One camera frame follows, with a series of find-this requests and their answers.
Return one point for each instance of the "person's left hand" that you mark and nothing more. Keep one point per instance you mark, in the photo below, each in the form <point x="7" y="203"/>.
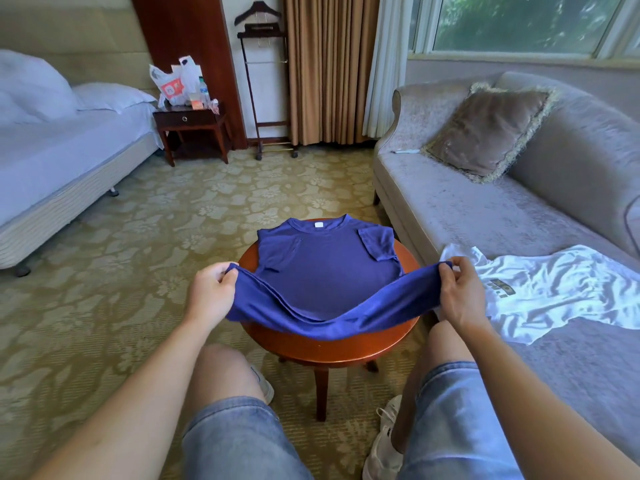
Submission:
<point x="210" y="295"/>

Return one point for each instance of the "person's right hand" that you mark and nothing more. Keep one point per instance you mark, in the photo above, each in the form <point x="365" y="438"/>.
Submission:
<point x="465" y="295"/>

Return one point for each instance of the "white T-shirt dark print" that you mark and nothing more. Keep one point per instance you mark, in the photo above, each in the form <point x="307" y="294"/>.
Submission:
<point x="550" y="290"/>

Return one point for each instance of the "plain royal blue T-shirt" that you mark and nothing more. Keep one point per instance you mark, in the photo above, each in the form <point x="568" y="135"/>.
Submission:
<point x="320" y="265"/>

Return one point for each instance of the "person's left forearm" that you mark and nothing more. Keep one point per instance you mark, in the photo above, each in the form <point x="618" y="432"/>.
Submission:
<point x="120" y="415"/>

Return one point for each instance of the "person's right forearm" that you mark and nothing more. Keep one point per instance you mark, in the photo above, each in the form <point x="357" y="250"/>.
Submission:
<point x="560" y="405"/>

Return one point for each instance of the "person's right leg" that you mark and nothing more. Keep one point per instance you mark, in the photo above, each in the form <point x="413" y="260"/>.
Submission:
<point x="435" y="360"/>

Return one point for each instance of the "grey velvet chaise sofa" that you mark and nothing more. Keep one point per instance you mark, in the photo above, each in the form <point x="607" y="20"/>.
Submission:
<point x="470" y="205"/>

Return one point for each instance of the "white sneaker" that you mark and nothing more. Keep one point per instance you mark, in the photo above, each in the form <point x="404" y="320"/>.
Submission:
<point x="383" y="450"/>
<point x="264" y="383"/>

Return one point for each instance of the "blue denim shorts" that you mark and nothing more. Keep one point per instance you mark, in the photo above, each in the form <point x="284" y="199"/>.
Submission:
<point x="460" y="425"/>

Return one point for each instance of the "round wooden table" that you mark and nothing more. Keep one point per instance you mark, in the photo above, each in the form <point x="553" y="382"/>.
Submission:
<point x="330" y="350"/>

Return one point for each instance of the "small white flat object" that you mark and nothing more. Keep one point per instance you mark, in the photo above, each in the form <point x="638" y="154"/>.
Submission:
<point x="404" y="151"/>

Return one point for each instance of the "brown fringed cushion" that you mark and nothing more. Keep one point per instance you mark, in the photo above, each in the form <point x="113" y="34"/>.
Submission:
<point x="490" y="130"/>

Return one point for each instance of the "dark wooden nightstand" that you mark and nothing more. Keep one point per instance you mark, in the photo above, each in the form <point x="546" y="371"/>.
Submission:
<point x="190" y="117"/>

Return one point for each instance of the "white bed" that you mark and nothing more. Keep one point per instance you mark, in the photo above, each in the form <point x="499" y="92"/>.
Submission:
<point x="55" y="165"/>

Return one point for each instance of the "white plastic bag red print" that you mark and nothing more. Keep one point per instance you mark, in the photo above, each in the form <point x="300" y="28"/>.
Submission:
<point x="168" y="87"/>

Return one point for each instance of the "plain white plastic bag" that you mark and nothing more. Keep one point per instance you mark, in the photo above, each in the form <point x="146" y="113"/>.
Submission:
<point x="193" y="80"/>

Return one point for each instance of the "white pillow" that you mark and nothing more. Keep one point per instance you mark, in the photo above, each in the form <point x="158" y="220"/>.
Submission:
<point x="115" y="97"/>

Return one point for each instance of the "white sheer curtain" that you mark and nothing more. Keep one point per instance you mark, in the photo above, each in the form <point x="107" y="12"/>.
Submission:
<point x="385" y="60"/>

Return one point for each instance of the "beige curtain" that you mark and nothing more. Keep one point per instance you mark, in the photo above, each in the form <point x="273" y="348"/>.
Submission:
<point x="330" y="65"/>

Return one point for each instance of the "black valet stand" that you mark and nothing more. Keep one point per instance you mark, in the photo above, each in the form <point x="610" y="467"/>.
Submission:
<point x="260" y="30"/>

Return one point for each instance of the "beige padded headboard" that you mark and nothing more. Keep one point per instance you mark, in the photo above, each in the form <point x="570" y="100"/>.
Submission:
<point x="100" y="45"/>

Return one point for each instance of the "white duvet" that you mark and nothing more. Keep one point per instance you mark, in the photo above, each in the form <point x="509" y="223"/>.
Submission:
<point x="30" y="87"/>

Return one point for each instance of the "white framed window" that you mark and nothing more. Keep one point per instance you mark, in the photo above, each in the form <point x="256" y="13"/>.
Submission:
<point x="520" y="20"/>

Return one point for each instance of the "dark wooden wall panel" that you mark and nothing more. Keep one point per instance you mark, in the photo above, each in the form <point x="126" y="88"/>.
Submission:
<point x="190" y="35"/>

